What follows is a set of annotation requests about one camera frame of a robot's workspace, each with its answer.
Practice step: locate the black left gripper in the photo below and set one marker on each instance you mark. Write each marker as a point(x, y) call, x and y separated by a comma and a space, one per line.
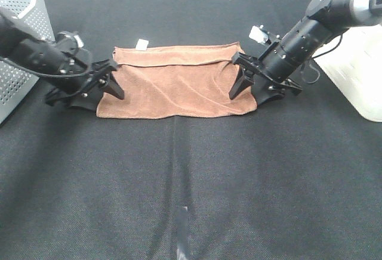
point(85, 92)

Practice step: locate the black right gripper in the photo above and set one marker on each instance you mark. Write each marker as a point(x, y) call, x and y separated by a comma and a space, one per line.
point(268, 75)

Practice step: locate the brown towel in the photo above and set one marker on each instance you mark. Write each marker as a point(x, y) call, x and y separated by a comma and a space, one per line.
point(181, 80)

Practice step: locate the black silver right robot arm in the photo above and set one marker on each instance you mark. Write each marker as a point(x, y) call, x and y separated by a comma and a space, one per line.
point(323, 21)

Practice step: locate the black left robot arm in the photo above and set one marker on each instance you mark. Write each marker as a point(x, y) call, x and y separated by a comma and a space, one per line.
point(50, 62)

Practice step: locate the white plastic storage box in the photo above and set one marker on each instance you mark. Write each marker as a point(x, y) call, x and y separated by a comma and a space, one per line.
point(355, 69)

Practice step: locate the black table mat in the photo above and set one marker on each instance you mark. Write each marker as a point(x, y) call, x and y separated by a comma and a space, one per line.
point(299, 178)

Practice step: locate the grey perforated plastic basket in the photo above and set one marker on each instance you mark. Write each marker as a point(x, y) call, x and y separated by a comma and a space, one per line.
point(20, 20)

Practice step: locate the grey tape strip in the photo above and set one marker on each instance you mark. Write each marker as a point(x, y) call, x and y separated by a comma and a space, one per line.
point(182, 251)

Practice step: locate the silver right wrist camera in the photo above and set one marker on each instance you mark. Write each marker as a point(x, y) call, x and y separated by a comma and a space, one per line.
point(262, 36)

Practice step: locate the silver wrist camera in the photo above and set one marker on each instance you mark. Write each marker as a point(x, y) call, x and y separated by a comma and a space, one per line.
point(69, 42)
point(262, 36)

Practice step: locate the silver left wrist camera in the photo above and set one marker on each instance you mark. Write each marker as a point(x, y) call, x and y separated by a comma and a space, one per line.
point(69, 42)

